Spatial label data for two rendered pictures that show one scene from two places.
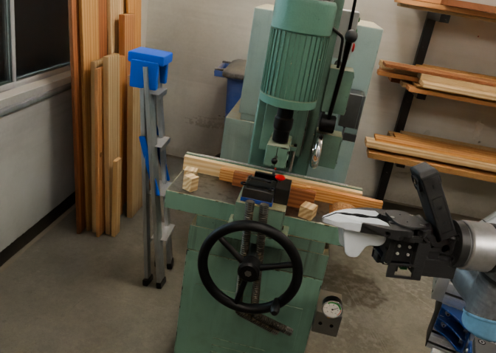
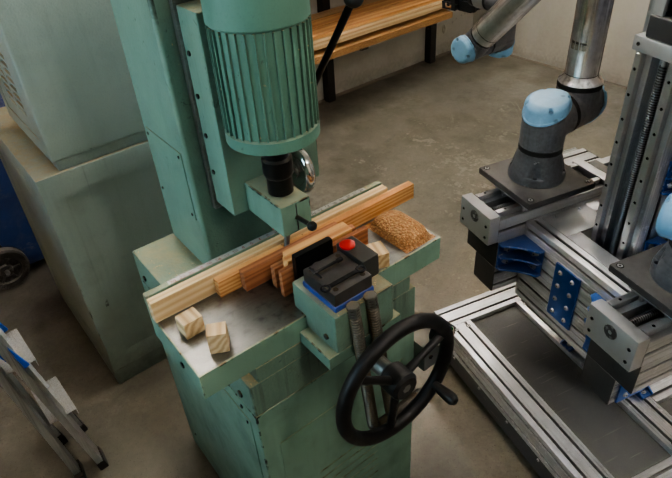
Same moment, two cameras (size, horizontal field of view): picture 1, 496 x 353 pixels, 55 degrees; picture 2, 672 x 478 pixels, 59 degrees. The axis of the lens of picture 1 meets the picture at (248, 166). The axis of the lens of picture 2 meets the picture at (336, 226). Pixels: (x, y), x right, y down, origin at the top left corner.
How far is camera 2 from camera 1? 81 cm
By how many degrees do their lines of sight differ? 39
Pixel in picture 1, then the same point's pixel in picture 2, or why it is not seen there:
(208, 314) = (308, 456)
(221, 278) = (310, 408)
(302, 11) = not seen: outside the picture
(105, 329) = not seen: outside the picture
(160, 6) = not seen: outside the picture
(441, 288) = (495, 229)
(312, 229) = (394, 272)
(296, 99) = (308, 126)
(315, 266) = (405, 308)
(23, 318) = not seen: outside the picture
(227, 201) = (285, 320)
